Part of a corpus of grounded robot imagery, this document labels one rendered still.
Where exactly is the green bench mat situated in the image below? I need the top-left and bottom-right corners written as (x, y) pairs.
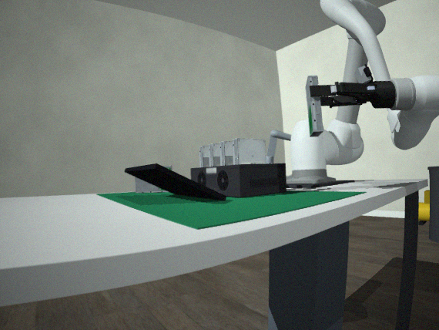
top-left (97, 190), bottom-right (365, 230)

